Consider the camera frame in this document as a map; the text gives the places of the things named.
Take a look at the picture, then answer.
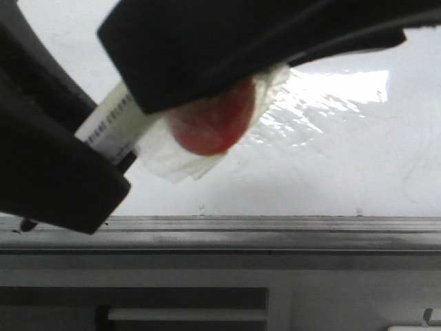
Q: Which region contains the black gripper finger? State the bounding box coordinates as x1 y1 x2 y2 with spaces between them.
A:
1 1 132 234
98 1 440 114

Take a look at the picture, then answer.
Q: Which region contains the white black whiteboard marker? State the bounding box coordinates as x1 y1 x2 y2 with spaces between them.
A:
74 65 289 182

